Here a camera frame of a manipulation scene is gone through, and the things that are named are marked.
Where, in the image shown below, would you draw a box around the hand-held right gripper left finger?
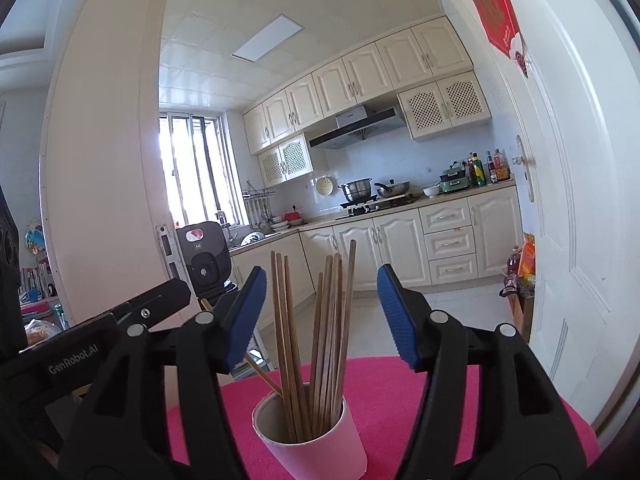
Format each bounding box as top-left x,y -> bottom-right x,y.
59,266 -> 269,480

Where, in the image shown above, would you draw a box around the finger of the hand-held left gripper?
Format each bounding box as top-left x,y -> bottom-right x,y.
107,279 -> 192,333

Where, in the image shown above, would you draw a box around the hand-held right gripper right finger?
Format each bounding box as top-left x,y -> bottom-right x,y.
377,264 -> 587,480

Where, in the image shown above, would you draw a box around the wooden chopstick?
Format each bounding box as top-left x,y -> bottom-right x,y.
200,299 -> 285,400

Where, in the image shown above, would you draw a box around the bundle of wooden chopsticks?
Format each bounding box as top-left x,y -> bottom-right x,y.
270,240 -> 357,445

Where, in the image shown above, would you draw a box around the pale pink paper cup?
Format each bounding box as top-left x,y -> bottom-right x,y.
251,382 -> 369,480

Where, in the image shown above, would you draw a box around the metal door latch plate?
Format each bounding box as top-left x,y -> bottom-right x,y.
156,224 -> 182,281

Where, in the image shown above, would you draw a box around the black device on chair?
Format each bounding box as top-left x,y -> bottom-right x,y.
176,221 -> 234,307

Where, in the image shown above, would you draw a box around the cream lower cabinets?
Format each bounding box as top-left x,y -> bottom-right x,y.
227,180 -> 525,322

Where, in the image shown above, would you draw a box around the pink round mat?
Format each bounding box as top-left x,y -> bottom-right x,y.
165,355 -> 601,480

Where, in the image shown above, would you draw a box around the cluttered shelf with toys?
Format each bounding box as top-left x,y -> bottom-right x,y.
20,219 -> 67,347

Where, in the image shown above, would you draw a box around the hanging utensil rack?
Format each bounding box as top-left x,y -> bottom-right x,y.
242,180 -> 276,229

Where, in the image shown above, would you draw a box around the gas stove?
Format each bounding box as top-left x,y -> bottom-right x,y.
335,192 -> 419,221

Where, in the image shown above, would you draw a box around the brown box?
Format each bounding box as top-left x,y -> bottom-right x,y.
506,280 -> 536,342

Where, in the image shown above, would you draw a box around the black wok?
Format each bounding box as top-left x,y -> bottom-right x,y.
374,178 -> 411,199

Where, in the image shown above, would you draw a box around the steel cooking pot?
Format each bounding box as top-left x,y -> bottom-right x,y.
338,177 -> 374,201

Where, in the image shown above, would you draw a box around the kitchen window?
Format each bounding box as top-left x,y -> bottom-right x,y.
159,112 -> 250,234

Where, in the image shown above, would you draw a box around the orange snack bag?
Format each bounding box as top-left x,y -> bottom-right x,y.
517,234 -> 537,281

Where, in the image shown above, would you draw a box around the green electric cooker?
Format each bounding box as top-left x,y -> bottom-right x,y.
439,161 -> 471,195

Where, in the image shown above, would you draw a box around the cream sliding door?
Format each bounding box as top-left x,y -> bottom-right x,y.
40,0 -> 177,327

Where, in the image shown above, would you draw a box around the small lattice door cabinet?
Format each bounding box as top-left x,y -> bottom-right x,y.
257,132 -> 314,189

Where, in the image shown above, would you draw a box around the group of condiment bottles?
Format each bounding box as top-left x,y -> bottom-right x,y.
462,149 -> 512,187

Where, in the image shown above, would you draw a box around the range hood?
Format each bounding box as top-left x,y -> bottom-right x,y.
307,105 -> 407,151

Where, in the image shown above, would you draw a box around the white panel door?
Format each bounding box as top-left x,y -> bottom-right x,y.
420,0 -> 632,427

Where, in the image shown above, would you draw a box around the wide lattice door cabinet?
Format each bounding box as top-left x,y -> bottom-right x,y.
397,71 -> 492,142

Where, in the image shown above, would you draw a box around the row of cream upper cabinets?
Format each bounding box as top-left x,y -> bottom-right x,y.
242,16 -> 474,156

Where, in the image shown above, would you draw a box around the square ceiling light panel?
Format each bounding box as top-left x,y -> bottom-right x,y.
231,14 -> 306,62

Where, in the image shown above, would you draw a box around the red diamond door poster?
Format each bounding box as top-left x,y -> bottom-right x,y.
457,0 -> 530,79

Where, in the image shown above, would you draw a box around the metal door handle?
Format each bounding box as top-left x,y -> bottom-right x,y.
511,135 -> 536,204

